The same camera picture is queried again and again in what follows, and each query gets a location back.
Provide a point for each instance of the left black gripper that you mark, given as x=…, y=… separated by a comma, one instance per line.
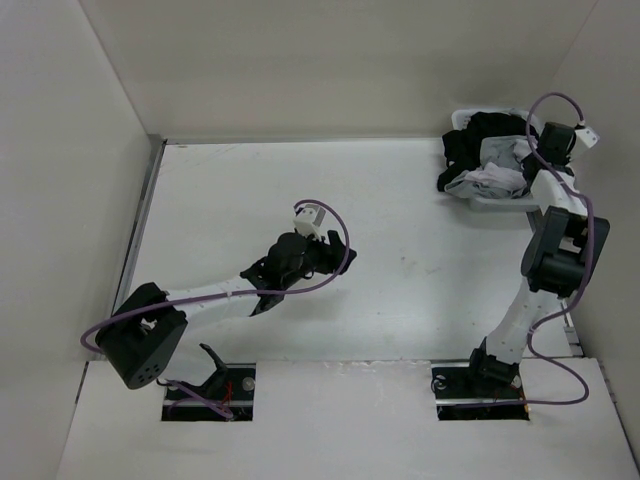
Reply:
x=332, y=254

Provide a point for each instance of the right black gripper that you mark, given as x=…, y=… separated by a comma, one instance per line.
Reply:
x=568, y=152

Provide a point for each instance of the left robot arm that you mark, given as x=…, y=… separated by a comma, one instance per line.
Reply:
x=161, y=335

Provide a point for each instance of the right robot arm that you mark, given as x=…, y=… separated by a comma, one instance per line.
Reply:
x=557, y=264

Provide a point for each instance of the grey tank top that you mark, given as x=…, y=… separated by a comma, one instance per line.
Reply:
x=492, y=150

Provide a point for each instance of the black tank top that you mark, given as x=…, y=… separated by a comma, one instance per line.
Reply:
x=485, y=159

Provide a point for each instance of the white plastic laundry basket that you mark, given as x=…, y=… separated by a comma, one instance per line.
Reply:
x=526, y=204

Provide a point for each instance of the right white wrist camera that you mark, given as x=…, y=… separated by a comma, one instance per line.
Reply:
x=585, y=139

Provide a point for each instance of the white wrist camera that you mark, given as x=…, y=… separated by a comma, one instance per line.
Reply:
x=308, y=220
x=585, y=139

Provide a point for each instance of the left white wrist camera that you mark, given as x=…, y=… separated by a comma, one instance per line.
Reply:
x=308, y=220

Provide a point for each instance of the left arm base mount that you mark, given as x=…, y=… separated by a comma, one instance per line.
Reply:
x=230, y=386

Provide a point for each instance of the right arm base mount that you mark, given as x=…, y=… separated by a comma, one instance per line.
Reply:
x=461, y=397

